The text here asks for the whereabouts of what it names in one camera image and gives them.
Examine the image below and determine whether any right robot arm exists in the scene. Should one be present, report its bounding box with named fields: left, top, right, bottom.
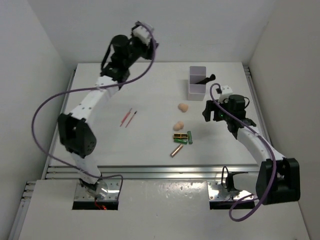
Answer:
left=202, top=94, right=301, bottom=205

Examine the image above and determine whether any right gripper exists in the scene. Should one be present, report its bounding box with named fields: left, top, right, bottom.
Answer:
left=202, top=97, right=233, bottom=122

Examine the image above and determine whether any red thin liner brush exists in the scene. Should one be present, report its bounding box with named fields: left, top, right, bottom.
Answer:
left=125, top=111, right=137, bottom=128

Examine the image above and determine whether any upper beige makeup sponge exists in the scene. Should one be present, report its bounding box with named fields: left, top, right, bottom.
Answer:
left=178, top=103, right=189, bottom=113

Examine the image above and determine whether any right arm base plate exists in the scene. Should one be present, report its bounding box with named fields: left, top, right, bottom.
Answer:
left=207, top=180, right=255, bottom=202

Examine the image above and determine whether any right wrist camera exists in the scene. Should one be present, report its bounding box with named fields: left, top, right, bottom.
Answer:
left=216, top=85, right=233, bottom=102

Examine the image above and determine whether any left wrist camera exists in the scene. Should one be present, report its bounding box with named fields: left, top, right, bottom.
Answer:
left=131, top=21, right=154, bottom=46

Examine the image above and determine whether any green tube lying flat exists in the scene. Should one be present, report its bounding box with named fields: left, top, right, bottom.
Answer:
left=173, top=138, right=188, bottom=145

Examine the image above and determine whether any green tube upright side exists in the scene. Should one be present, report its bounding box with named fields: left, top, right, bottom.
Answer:
left=187, top=131, right=193, bottom=145

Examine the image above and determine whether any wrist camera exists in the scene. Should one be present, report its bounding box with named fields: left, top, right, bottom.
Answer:
left=216, top=85, right=233, bottom=102
left=131, top=21, right=154, bottom=46

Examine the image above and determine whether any black gold lipstick case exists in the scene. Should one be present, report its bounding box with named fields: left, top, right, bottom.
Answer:
left=173, top=133, right=189, bottom=140

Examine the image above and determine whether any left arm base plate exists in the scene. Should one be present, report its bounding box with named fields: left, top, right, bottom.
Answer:
left=74, top=180, right=120, bottom=202

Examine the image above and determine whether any beige makeup sponge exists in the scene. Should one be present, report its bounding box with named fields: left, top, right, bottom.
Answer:
left=173, top=121, right=185, bottom=131
left=178, top=103, right=189, bottom=113

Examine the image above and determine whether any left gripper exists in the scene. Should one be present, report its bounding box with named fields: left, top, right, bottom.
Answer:
left=123, top=28, right=159, bottom=68

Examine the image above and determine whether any rose gold lipstick tube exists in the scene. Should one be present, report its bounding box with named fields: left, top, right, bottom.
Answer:
left=170, top=144, right=184, bottom=158

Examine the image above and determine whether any purple cable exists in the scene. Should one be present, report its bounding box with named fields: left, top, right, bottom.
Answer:
left=31, top=21, right=156, bottom=193
left=209, top=83, right=277, bottom=223

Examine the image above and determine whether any lower beige makeup sponge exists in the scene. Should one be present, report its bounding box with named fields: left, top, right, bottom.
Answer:
left=173, top=121, right=185, bottom=131

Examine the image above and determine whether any pink makeup pencil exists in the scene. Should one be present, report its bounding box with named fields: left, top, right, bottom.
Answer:
left=120, top=108, right=132, bottom=127

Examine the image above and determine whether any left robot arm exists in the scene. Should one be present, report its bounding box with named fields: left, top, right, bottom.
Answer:
left=57, top=33, right=158, bottom=191

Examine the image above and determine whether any white divided organizer box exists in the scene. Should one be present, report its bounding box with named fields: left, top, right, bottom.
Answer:
left=187, top=66, right=207, bottom=101

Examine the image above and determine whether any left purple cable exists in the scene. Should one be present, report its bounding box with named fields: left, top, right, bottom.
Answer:
left=31, top=21, right=156, bottom=193

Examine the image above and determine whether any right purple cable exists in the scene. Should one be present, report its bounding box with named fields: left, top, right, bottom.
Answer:
left=209, top=83, right=277, bottom=223

